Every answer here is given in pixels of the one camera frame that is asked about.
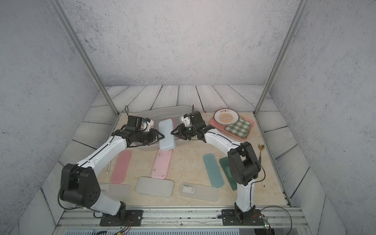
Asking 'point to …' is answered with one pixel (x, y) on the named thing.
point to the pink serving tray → (213, 123)
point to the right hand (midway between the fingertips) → (171, 134)
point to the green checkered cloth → (241, 129)
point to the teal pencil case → (213, 172)
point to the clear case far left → (119, 192)
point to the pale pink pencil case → (162, 164)
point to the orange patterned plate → (226, 116)
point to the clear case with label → (199, 192)
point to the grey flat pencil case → (157, 187)
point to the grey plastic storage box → (153, 146)
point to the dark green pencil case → (224, 164)
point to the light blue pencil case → (166, 128)
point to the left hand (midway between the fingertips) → (165, 137)
